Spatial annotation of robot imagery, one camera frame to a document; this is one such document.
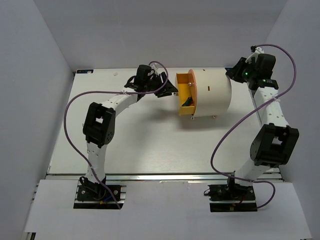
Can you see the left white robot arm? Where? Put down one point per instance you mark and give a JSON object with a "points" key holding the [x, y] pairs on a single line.
{"points": [[100, 121]]}

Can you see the green screwdriver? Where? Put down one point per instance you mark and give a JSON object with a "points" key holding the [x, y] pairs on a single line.
{"points": [[188, 102]]}

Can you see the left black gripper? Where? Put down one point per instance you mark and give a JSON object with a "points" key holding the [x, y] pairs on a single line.
{"points": [[167, 90]]}

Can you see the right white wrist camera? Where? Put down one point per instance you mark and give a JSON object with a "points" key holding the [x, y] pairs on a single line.
{"points": [[255, 51]]}

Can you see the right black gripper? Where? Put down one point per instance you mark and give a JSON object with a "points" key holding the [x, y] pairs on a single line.
{"points": [[233, 73]]}

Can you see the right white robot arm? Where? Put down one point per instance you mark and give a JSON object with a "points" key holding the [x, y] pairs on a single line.
{"points": [[276, 140]]}

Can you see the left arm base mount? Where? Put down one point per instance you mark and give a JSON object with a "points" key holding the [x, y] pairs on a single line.
{"points": [[88, 200]]}

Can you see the round cream drawer cabinet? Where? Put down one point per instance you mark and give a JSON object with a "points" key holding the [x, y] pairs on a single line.
{"points": [[211, 91]]}

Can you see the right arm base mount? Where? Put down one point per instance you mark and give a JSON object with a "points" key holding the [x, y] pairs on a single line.
{"points": [[222, 200]]}

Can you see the aluminium front rail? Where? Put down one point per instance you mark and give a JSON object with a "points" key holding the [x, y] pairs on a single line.
{"points": [[273, 176]]}

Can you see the yellow drawer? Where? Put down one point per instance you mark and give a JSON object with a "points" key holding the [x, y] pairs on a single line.
{"points": [[186, 85]]}

